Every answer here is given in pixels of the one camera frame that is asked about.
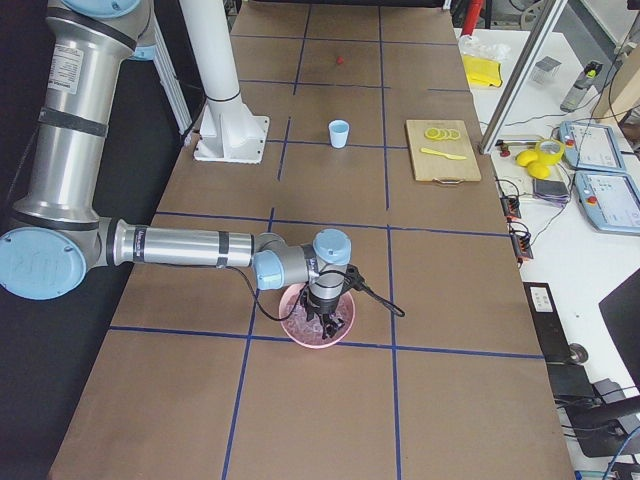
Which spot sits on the yellow tape roll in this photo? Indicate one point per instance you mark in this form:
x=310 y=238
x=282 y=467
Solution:
x=549 y=151

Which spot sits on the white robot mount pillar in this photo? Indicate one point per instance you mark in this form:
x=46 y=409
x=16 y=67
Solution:
x=229 y=131

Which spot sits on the lower teach pendant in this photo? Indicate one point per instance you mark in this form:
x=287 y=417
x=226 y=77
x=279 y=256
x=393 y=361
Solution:
x=609 y=200

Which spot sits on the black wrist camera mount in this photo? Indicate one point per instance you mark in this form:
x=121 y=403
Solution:
x=355 y=278

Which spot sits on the teach pendant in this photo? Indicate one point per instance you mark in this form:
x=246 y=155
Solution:
x=609 y=200
x=591 y=146

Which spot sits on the pink bowl of ice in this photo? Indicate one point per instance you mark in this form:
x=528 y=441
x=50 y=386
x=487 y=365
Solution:
x=309 y=333

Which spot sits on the purple notebook stack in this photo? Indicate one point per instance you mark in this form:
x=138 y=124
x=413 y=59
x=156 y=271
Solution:
x=552 y=191

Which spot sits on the light blue plastic cup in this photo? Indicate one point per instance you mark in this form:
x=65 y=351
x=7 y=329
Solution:
x=338 y=133

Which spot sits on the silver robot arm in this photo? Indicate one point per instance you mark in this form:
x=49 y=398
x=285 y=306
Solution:
x=55 y=237

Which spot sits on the yellow cloth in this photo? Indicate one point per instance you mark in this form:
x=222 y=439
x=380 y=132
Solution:
x=482 y=72

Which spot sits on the grey handheld device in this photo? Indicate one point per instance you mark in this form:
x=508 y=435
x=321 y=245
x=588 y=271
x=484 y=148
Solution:
x=580 y=87

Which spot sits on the whole yellow lemon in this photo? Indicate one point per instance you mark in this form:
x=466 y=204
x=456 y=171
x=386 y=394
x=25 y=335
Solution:
x=538 y=170
x=526 y=157

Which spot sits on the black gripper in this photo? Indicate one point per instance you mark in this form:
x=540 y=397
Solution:
x=320 y=306

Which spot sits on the upper teach pendant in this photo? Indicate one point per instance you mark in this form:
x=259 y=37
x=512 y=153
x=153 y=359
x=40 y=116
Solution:
x=591 y=146

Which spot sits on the whole yellow lemon lower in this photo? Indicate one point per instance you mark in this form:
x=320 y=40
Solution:
x=538 y=170

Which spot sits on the aluminium frame post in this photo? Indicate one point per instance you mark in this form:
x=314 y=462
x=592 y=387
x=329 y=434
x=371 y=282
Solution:
x=545 y=24

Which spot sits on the wooden cutting board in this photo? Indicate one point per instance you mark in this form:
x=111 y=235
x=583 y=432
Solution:
x=429 y=168

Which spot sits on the whole yellow lemon upper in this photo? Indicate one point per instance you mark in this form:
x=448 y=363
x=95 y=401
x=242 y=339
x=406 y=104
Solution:
x=526 y=157

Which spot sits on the yellow plastic knife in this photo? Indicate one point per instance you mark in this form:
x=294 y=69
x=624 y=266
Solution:
x=449 y=156

